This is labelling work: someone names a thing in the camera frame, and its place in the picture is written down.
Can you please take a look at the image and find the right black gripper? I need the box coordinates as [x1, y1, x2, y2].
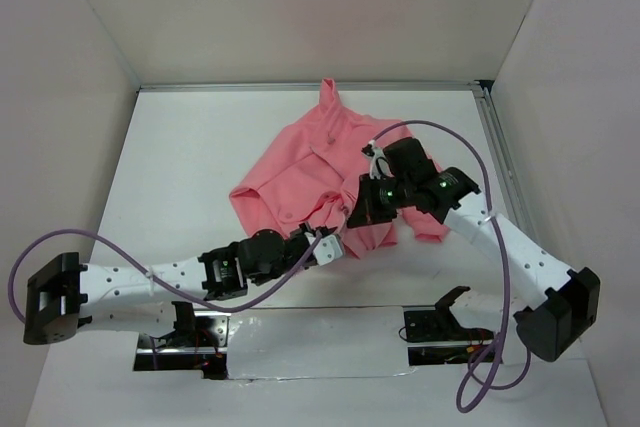
[349, 169, 415, 224]

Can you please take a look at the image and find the pink zip jacket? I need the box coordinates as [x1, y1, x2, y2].
[227, 77, 451, 263]

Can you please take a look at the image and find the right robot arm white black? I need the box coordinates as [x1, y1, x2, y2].
[347, 137, 601, 362]

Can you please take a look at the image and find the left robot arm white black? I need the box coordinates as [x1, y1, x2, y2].
[23, 224, 344, 346]

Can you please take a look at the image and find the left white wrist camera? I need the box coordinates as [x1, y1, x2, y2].
[313, 227, 346, 266]

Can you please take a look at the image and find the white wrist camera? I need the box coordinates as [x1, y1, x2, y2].
[313, 227, 346, 266]
[362, 140, 392, 179]

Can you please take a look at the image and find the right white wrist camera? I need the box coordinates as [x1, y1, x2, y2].
[362, 140, 392, 179]

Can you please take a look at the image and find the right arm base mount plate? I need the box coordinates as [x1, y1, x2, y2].
[398, 307, 494, 367]

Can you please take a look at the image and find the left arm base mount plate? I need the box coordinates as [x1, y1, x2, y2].
[133, 315, 229, 380]

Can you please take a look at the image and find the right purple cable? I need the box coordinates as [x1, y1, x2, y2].
[372, 119, 532, 413]

